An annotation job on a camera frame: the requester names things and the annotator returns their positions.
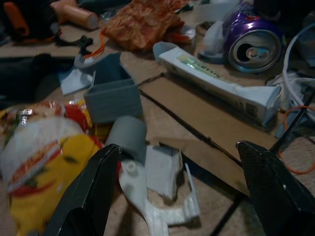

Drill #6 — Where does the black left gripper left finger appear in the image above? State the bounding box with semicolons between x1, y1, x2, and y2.
44;144;122;236

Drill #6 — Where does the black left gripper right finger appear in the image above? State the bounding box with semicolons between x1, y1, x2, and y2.
236;140;315;236

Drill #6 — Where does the white printed plastic part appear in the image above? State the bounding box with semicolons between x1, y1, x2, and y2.
119;161;200;236

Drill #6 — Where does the yellow snack bag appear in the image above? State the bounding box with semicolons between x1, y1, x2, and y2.
0;99;104;236

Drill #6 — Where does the grey plastic cylinder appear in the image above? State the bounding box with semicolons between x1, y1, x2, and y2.
105;116;147;164

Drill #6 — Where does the black thin stick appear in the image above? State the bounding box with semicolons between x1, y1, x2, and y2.
269;93;315;152

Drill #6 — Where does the orange rubber band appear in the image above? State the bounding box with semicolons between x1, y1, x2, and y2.
277;105;315;175

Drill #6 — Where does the grey printed open box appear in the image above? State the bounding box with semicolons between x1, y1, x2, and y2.
83;53;143;123

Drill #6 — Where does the brown cardboard sheet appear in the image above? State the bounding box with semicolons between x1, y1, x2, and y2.
137;76;279;197

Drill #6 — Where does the white printed wedge piece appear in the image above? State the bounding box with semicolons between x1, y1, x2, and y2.
60;68;95;96

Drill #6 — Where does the white crumpled tissue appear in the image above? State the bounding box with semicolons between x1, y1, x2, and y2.
267;71;315;111

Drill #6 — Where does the white toothpaste box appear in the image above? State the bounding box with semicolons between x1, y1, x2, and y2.
152;41;283;126

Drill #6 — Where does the black cloth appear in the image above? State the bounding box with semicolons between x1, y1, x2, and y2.
0;54;82;104

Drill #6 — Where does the grey flat printed disc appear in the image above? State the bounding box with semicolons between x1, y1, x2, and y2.
197;49;229;65

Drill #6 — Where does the black curved plastic piece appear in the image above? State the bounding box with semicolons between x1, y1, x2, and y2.
55;35;94;54

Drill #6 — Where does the purple crushed can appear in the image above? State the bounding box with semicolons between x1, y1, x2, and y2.
222;11;286;74

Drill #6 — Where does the orange crumpled wrapper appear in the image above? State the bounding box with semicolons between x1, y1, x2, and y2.
102;0;192;51

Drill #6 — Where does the peach plastic bottle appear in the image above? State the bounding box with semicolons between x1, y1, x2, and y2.
50;0;99;30

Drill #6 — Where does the black orange tool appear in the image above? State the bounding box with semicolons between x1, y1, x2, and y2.
0;0;60;42

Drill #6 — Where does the white round cable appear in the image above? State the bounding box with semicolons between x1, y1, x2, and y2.
282;23;315;109

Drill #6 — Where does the grey printed ring part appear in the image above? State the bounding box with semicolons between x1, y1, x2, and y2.
73;53;106;72

